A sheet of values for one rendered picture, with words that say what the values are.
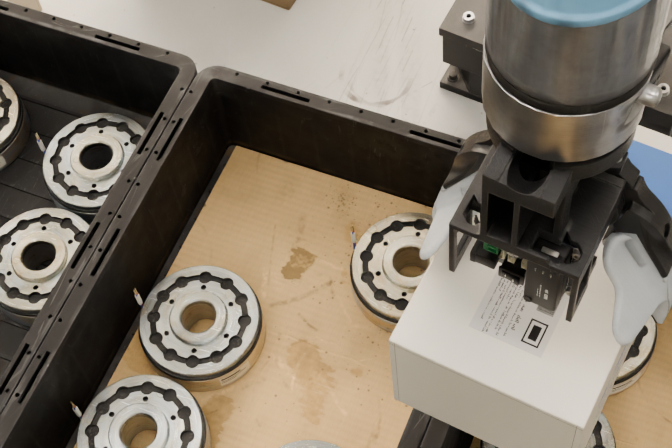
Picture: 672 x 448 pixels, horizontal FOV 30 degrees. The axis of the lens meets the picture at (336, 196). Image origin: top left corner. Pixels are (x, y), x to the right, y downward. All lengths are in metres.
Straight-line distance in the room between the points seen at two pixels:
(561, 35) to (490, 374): 0.27
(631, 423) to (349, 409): 0.23
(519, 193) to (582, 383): 0.17
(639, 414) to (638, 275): 0.34
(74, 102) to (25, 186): 0.10
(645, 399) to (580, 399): 0.34
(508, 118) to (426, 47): 0.83
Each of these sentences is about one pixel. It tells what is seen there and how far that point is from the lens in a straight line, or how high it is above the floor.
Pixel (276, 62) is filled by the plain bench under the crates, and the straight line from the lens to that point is 1.38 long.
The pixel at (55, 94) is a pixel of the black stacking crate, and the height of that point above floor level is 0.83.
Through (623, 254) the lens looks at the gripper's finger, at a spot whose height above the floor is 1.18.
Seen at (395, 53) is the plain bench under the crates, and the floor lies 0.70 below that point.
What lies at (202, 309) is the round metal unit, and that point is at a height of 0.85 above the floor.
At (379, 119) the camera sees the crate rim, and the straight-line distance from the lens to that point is 1.05.
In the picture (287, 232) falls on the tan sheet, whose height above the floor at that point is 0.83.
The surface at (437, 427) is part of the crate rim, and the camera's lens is 0.92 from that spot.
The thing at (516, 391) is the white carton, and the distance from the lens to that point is 0.71.
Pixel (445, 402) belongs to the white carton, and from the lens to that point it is 0.77.
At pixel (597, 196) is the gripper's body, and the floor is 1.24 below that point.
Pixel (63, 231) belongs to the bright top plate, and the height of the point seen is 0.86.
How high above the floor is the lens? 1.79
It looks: 59 degrees down
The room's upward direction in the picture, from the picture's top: 8 degrees counter-clockwise
